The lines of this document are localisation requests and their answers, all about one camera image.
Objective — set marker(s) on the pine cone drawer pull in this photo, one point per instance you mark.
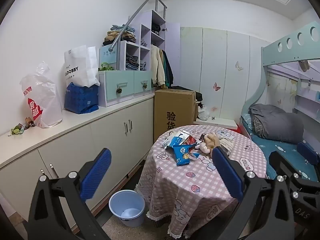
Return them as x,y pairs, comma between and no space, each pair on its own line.
119,91
145,85

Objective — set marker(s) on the small white plastic bag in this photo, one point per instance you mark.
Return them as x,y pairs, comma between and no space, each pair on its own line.
203,113

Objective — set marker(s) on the pile of folded clothes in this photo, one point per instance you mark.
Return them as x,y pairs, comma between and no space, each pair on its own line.
117,35

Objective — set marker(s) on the blue patterned bed sheet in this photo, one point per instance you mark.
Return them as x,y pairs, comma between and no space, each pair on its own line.
287,150

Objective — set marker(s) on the teal storage box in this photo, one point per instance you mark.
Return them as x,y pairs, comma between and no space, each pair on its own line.
108,55

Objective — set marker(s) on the folded jeans stack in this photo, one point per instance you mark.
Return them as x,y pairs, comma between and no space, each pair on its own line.
132,61

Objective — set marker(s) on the white wardrobe butterfly stickers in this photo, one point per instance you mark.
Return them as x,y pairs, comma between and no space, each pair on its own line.
225,62

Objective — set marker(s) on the green small item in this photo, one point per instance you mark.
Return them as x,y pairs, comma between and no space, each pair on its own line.
17,130

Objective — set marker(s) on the blue fabric bag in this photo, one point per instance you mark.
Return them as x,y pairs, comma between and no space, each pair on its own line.
80,97

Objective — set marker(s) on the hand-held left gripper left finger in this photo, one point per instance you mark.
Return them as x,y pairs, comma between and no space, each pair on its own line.
96,175

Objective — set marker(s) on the light blue wrapper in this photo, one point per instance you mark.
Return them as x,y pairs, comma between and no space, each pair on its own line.
195,155

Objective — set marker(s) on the teal bunk bed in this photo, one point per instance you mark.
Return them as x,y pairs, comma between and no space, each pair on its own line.
282,52

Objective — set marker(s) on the long cream low cabinet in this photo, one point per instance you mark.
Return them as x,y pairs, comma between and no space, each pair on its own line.
107,135

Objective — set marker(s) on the brown small item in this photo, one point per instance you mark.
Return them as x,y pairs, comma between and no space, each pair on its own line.
29,122

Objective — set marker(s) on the grey metal handrail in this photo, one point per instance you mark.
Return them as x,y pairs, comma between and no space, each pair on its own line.
132,20

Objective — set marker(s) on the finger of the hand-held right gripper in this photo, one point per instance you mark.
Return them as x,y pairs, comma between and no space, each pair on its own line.
277,158
308,152

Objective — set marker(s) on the red and white packet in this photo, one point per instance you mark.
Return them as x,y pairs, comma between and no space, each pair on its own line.
191,141

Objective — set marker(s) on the beige plush toy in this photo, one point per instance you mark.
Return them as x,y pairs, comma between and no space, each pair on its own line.
210,140

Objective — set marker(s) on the green artificial plant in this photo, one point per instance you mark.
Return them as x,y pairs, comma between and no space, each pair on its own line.
105,66

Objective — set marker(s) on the tall cardboard box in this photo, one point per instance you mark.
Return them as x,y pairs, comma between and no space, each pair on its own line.
172,105

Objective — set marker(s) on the black packet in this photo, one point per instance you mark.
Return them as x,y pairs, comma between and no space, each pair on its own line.
203,136

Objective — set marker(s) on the blue snack packet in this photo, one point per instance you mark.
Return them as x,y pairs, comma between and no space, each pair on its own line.
181,152

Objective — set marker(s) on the white and blue packet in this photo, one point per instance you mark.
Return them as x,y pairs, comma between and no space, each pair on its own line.
175,137

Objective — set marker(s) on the cream hanging jacket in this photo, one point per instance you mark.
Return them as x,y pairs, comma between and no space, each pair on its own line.
157,65

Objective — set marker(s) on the dark hanging jacket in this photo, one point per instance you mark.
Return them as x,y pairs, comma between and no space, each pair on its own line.
168,70

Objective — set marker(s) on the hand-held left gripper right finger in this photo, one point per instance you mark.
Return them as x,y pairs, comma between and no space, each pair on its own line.
227,172

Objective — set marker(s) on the white paper shopping bag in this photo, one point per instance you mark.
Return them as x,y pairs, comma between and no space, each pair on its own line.
80,65

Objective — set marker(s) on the blue plastic bucket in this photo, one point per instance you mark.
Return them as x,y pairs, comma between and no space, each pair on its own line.
120,205

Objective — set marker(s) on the grey duvet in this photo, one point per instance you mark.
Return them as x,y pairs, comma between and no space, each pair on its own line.
277,122

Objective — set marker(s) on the white plastic bag red print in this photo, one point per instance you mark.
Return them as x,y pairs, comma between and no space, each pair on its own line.
47,92

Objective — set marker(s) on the teal drawer unit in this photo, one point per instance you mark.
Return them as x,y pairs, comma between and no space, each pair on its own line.
120,85

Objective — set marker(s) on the purple cube shelf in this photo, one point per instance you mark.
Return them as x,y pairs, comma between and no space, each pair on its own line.
146,32

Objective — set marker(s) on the folded blue clothes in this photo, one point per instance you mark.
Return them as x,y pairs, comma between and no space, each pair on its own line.
142,65

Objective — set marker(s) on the pink checked tablecloth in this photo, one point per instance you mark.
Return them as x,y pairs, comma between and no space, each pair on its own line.
175,180

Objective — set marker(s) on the white low platform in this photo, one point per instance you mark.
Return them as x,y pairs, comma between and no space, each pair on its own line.
220,123

